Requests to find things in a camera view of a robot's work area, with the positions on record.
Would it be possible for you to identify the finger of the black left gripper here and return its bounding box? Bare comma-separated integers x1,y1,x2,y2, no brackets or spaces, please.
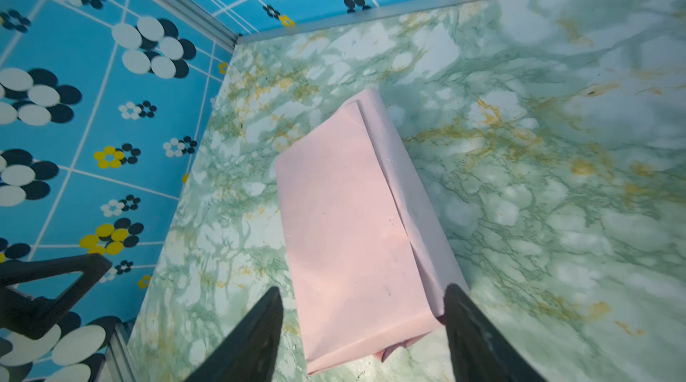
1,253,113,340

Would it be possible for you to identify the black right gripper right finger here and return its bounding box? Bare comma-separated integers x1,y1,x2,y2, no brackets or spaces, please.
444,284,544,382

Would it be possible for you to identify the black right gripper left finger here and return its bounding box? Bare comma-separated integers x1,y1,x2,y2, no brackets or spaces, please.
186,287,283,382

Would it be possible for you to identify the purple wrapping paper sheet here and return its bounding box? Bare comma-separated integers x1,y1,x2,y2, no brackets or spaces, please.
275,90,466,374

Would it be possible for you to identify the aluminium front rail base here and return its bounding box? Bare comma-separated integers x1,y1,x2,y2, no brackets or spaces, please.
101,321,137,382

